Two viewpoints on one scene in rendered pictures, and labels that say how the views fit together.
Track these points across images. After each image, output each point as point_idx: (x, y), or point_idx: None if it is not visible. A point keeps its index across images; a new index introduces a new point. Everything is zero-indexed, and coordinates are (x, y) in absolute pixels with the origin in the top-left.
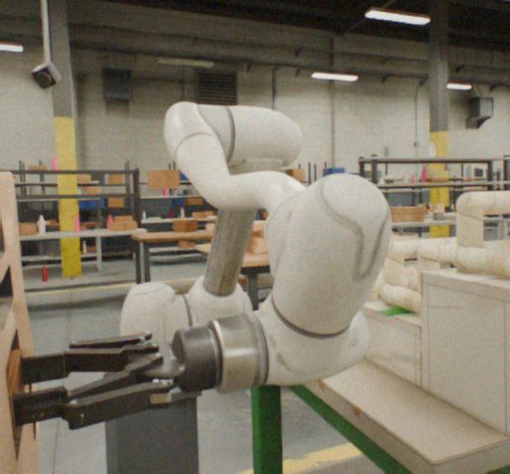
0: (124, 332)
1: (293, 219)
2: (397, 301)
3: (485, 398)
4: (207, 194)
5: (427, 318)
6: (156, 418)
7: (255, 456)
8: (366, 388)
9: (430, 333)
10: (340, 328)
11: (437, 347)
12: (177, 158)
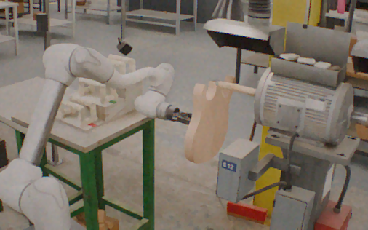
0: (67, 211)
1: (172, 73)
2: (112, 98)
3: None
4: (127, 84)
5: (126, 95)
6: None
7: (92, 196)
8: (131, 119)
9: (127, 98)
10: None
11: (129, 100)
12: (113, 75)
